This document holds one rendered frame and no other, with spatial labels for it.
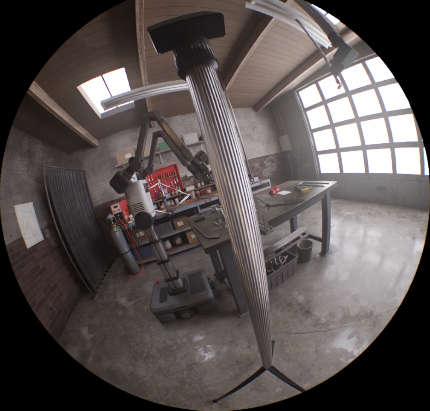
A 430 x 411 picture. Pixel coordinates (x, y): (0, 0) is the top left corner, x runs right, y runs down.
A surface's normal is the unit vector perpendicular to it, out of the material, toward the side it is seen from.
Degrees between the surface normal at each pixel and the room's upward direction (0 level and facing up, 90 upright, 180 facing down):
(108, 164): 90
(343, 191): 90
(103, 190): 90
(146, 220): 90
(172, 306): 45
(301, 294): 0
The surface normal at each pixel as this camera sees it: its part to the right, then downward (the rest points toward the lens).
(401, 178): -0.91, 0.30
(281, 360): -0.26, -0.95
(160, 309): -0.02, -0.59
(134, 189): 0.24, 0.11
